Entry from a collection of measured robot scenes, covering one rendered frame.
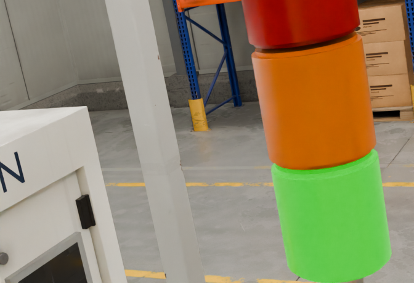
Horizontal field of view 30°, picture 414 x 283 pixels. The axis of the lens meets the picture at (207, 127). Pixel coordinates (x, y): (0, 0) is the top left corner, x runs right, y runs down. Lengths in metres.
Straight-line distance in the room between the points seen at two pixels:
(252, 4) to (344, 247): 0.12
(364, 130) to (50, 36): 11.44
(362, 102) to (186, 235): 2.80
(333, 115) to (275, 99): 0.03
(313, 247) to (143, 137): 2.66
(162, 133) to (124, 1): 0.52
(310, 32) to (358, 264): 0.11
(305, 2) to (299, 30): 0.01
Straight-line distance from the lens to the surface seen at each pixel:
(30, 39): 11.42
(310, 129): 0.33
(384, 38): 8.35
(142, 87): 2.93
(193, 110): 9.33
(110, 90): 11.58
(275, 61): 0.33
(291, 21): 0.33
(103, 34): 11.59
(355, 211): 0.35
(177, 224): 3.07
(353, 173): 0.34
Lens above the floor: 2.33
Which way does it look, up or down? 14 degrees down
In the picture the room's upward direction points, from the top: 11 degrees counter-clockwise
